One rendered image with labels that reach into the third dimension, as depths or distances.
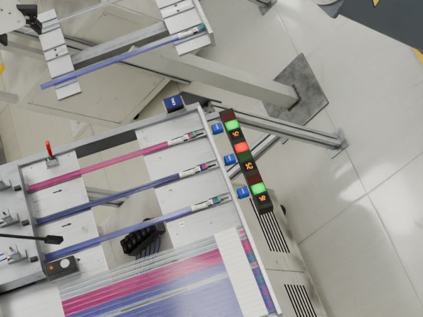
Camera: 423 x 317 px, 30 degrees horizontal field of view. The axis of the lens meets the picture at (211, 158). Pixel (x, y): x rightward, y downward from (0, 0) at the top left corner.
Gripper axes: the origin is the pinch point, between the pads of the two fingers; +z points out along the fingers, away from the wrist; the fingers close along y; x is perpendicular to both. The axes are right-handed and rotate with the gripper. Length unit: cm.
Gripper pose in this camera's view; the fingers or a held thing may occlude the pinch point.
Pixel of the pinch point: (21, 33)
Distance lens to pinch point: 190.9
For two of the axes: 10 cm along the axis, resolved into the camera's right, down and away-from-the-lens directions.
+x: -1.3, -9.1, 4.0
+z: 3.4, 3.4, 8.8
